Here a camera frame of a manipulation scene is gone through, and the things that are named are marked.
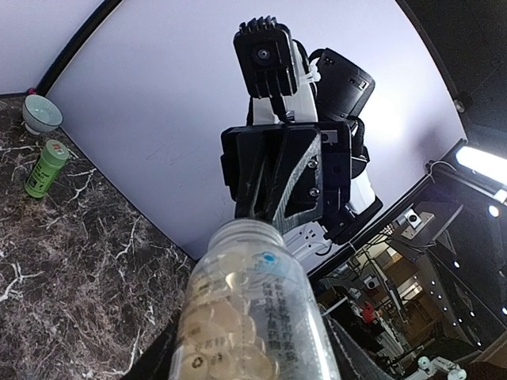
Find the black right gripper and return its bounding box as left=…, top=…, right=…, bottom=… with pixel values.
left=221, top=122, right=352, bottom=234

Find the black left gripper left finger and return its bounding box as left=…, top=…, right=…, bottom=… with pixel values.
left=122, top=321, right=178, bottom=380

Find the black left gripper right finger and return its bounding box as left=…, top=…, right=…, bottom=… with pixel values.
left=322, top=316, right=393, bottom=380

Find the green pill bottle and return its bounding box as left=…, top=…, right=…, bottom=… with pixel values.
left=24, top=139, right=70, bottom=199

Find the bright tube ceiling light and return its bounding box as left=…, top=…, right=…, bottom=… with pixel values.
left=456, top=146, right=506, bottom=203

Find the small celadon bowl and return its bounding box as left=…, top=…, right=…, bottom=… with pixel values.
left=22, top=94, right=63, bottom=135

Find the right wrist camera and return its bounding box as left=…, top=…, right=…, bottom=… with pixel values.
left=233, top=16, right=321, bottom=126

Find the black corner frame post right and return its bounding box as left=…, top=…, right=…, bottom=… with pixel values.
left=33, top=0, right=123, bottom=96

